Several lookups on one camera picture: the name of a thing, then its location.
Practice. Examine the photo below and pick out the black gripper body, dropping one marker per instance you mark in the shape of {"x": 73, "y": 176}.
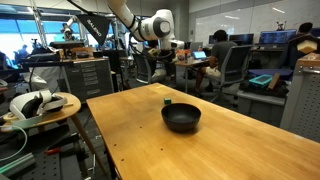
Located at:
{"x": 172, "y": 56}

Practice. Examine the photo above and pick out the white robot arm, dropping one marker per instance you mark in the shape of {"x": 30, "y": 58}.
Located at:
{"x": 160, "y": 25}

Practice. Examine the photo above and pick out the seated person in grey shirt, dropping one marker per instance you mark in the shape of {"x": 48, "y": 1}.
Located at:
{"x": 221, "y": 51}

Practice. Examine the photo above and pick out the wooden house shaped box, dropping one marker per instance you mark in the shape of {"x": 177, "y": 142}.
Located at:
{"x": 306, "y": 45}

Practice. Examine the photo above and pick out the small green block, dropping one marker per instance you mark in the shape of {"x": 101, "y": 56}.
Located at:
{"x": 167, "y": 101}

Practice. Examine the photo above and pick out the dark mesh office chair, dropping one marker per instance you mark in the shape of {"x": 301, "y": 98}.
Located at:
{"x": 143, "y": 68}

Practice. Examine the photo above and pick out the wooden block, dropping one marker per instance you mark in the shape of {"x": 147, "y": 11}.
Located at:
{"x": 274, "y": 81}

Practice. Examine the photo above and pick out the grey low cabinet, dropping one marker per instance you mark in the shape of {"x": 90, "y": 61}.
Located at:
{"x": 260, "y": 108}

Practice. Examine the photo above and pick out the black triangular pennant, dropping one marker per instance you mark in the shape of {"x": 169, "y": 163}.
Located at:
{"x": 96, "y": 28}

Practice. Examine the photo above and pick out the wide computer monitor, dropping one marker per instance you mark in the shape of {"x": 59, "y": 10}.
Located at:
{"x": 277, "y": 36}

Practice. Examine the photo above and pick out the aluminium extrusion bar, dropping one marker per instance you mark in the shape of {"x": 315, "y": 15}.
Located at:
{"x": 16, "y": 165}

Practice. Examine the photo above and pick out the white VR headset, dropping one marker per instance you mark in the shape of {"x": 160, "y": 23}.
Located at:
{"x": 20, "y": 106}

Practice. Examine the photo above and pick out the small computer monitor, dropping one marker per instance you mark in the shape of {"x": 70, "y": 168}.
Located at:
{"x": 241, "y": 39}

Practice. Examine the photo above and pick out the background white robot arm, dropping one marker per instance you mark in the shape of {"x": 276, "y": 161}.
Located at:
{"x": 67, "y": 30}

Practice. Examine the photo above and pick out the grey perforated metal cabinet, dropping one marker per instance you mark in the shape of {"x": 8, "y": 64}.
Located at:
{"x": 305, "y": 100}

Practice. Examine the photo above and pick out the dark haired person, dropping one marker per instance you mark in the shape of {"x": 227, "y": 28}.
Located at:
{"x": 305, "y": 28}

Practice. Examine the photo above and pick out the black drawer cabinet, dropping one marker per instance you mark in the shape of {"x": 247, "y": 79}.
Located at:
{"x": 88, "y": 78}

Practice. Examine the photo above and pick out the wooden office desk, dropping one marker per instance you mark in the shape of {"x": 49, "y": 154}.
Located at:
{"x": 190, "y": 63}

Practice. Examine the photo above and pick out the grey office chair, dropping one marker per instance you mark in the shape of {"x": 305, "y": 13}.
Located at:
{"x": 237, "y": 63}

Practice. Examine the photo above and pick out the round wooden side table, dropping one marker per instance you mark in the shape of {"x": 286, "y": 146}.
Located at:
{"x": 71, "y": 106}

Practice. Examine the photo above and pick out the teal tray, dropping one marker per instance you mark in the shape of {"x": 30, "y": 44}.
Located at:
{"x": 260, "y": 81}

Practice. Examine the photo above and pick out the open laptop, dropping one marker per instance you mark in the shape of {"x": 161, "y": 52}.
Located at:
{"x": 200, "y": 55}

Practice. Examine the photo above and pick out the distant person by window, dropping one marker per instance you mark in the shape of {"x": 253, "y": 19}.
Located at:
{"x": 22, "y": 52}

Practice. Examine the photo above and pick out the black bowl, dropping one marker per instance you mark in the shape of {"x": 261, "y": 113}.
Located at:
{"x": 181, "y": 116}

